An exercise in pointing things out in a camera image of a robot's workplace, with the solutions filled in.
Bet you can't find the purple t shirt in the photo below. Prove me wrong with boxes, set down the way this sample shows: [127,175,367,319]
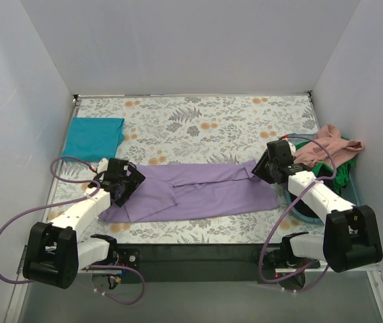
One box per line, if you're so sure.
[99,160,279,223]

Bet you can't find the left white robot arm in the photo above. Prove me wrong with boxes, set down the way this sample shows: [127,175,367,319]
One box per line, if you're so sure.
[23,158,145,289]

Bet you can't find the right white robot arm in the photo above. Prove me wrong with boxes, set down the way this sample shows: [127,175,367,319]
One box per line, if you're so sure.
[252,138,383,273]

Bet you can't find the pink t shirt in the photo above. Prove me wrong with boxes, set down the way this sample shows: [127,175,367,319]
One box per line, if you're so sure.
[293,124,364,168]

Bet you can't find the folded teal t shirt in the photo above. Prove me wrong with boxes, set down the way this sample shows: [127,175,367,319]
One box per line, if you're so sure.
[61,117,125,162]

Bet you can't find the green t shirt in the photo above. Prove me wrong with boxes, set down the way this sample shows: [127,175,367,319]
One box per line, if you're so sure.
[312,137,362,194]

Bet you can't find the teal plastic basket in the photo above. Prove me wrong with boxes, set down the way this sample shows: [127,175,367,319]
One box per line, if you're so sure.
[289,133,362,225]

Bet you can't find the floral table mat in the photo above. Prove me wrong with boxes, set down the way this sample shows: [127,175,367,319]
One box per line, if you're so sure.
[42,95,355,245]

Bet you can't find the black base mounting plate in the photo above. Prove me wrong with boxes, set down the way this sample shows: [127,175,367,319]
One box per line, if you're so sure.
[79,244,308,287]

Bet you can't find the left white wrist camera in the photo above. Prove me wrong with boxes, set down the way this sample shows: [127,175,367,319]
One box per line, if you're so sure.
[96,158,109,174]

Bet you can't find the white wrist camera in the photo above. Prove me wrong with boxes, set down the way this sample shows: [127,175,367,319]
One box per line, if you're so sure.
[279,137,296,155]
[96,158,109,174]

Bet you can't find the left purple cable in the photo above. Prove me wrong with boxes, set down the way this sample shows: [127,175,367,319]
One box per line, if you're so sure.
[0,156,146,306]

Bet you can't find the purple cable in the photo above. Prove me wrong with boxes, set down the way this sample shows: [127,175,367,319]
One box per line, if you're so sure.
[257,136,339,293]
[0,156,146,306]

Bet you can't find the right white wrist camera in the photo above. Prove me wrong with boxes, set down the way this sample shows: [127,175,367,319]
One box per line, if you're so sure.
[279,137,296,155]

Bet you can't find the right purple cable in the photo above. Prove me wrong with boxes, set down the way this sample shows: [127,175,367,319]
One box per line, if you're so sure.
[257,136,339,293]

